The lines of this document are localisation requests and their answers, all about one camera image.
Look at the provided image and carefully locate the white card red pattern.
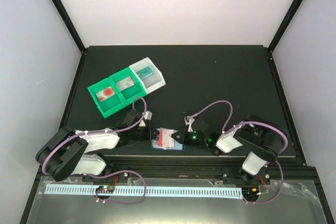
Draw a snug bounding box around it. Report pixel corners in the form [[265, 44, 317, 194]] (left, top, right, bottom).
[[116, 76, 135, 91]]

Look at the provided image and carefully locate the right controller circuit board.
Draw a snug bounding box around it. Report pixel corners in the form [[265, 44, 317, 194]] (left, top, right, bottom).
[[241, 187, 263, 197]]

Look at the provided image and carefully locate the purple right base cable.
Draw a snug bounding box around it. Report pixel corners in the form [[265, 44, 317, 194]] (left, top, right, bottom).
[[243, 161, 284, 206]]

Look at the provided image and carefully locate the black left corner post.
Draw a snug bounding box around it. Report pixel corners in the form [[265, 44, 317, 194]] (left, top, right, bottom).
[[51, 0, 86, 53]]

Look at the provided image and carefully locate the green bin left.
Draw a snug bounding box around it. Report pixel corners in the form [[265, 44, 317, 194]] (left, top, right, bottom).
[[87, 78, 125, 119]]

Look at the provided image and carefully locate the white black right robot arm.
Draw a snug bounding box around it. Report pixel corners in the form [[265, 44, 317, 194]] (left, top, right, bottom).
[[172, 114, 288, 185]]

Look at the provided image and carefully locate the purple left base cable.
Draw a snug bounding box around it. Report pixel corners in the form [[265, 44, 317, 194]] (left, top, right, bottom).
[[86, 170, 146, 206]]

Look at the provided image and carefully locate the card with red circle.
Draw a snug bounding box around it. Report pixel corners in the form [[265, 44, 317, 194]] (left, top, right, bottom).
[[96, 87, 115, 102]]

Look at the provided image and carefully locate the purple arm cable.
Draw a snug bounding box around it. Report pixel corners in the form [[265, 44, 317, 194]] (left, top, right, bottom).
[[188, 100, 289, 156], [41, 96, 147, 176]]

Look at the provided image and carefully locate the blue leather card holder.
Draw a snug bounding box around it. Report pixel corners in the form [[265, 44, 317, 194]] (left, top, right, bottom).
[[151, 128, 185, 151]]

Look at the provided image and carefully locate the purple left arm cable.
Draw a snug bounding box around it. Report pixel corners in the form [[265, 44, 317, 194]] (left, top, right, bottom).
[[41, 96, 147, 176]]

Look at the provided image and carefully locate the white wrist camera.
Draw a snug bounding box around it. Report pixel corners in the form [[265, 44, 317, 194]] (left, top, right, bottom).
[[139, 111, 152, 127], [184, 116, 195, 132]]

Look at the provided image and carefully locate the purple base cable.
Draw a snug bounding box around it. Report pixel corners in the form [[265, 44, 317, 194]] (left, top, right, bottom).
[[243, 161, 284, 206], [86, 170, 146, 206]]

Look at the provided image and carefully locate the left controller circuit board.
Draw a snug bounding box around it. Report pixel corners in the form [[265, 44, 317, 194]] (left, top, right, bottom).
[[95, 185, 115, 194]]

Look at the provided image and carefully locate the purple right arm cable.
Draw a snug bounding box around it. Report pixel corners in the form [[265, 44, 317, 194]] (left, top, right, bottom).
[[188, 100, 289, 156]]

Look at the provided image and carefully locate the teal card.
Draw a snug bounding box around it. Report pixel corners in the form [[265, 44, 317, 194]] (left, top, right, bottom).
[[136, 66, 153, 80]]

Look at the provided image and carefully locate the controller circuit board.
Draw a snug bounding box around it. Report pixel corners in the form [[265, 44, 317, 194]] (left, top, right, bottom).
[[241, 187, 263, 197], [95, 185, 115, 194]]

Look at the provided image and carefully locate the black right corner post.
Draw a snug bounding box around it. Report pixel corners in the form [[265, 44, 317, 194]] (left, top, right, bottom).
[[267, 0, 320, 51]]

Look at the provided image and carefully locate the black corner post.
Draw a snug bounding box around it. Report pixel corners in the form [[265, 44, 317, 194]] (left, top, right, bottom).
[[267, 0, 320, 51], [51, 0, 86, 53]]

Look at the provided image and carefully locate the green bin middle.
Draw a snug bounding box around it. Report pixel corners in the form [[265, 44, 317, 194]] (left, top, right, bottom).
[[109, 67, 146, 105]]

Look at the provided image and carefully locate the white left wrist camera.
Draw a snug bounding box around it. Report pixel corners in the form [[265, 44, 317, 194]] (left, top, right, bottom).
[[139, 111, 152, 127]]

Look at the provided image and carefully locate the white translucent bin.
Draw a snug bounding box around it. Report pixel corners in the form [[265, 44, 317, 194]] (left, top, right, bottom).
[[129, 57, 166, 94]]

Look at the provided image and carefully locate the green bin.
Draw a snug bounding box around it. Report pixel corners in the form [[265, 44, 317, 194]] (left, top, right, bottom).
[[87, 78, 125, 119], [109, 67, 146, 105]]

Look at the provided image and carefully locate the light blue slotted cable duct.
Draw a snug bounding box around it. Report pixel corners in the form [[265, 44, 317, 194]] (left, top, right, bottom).
[[44, 184, 243, 199]]

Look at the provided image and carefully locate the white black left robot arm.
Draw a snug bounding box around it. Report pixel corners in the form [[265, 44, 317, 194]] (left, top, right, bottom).
[[35, 110, 159, 182]]

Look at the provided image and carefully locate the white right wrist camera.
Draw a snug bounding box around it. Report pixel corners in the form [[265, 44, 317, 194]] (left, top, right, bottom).
[[184, 116, 195, 132]]

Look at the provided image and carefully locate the black aluminium frame rail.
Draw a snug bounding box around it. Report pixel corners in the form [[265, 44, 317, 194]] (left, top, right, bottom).
[[81, 155, 320, 182]]

